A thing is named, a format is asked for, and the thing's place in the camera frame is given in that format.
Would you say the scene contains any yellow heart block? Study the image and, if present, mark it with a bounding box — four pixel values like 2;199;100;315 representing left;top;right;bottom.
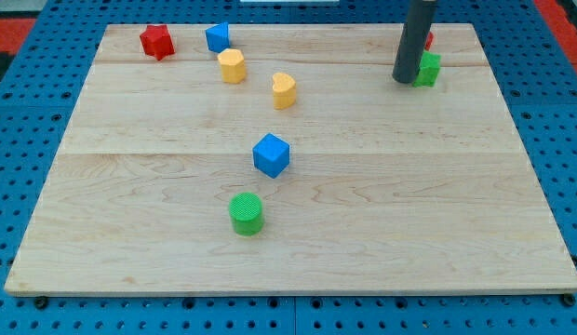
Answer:
272;73;297;110

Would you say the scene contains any green star block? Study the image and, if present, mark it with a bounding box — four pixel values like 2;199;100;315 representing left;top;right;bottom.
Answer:
412;50;441;87

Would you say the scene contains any red star block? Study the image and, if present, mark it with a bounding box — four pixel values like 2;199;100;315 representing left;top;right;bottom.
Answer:
140;25;175;60

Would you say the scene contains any blue cube block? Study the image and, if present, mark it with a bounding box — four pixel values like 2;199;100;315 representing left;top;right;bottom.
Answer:
252;133;290;179

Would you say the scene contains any green cylinder block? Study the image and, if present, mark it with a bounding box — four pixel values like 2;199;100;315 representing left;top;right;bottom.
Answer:
229;193;264;236

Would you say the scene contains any wooden board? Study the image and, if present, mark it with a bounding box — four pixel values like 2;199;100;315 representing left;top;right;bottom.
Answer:
5;23;577;297

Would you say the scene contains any yellow hexagon block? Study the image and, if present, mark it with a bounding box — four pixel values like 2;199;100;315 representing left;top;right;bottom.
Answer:
217;48;247;84

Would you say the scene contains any blue triangle block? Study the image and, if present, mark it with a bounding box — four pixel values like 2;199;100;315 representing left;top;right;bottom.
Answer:
205;21;231;53

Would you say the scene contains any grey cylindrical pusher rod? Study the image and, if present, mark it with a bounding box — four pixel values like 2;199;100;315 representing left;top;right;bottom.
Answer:
392;0;438;84

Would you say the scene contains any small red block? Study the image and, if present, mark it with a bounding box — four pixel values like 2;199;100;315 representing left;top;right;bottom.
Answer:
424;32;434;51

